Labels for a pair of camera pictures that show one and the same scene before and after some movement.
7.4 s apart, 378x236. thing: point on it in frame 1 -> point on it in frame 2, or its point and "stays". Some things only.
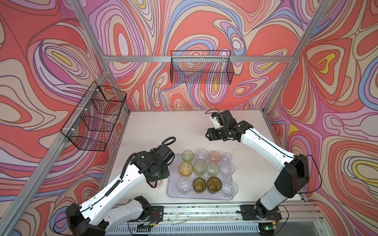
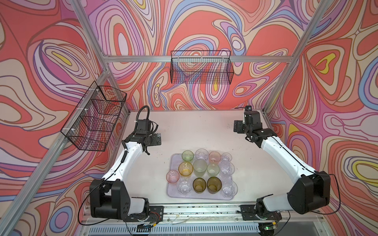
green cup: (187, 156) stays
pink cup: (159, 183) -> (173, 176)
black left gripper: (153, 179) -> (154, 136)
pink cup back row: (214, 157) stays
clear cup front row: (201, 154) stays
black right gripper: (212, 136) -> (237, 126)
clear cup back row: (184, 186) stays
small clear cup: (227, 157) stays
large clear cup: (230, 189) stays
